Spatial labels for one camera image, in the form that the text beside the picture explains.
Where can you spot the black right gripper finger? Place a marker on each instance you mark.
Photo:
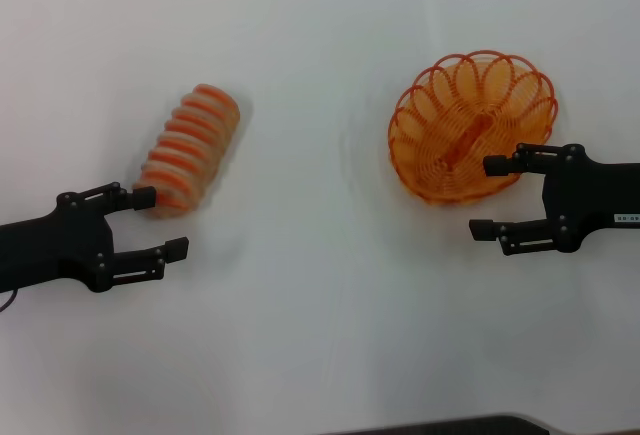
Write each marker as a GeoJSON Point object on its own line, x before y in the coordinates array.
{"type": "Point", "coordinates": [500, 165]}
{"type": "Point", "coordinates": [525, 237]}

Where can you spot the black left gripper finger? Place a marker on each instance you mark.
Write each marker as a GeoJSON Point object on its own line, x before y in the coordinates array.
{"type": "Point", "coordinates": [142, 197]}
{"type": "Point", "coordinates": [145, 257]}

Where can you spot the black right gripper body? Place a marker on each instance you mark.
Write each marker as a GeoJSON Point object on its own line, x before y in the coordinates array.
{"type": "Point", "coordinates": [595, 195]}

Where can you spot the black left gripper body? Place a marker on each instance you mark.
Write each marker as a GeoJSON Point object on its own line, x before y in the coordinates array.
{"type": "Point", "coordinates": [60, 245]}

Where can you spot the orange woven plastic basket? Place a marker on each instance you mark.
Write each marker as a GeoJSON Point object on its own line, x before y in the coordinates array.
{"type": "Point", "coordinates": [450, 120]}

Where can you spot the orange striped bread loaf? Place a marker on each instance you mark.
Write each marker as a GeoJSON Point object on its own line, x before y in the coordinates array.
{"type": "Point", "coordinates": [192, 137]}

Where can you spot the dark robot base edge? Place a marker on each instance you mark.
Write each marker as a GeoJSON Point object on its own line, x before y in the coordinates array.
{"type": "Point", "coordinates": [450, 427]}

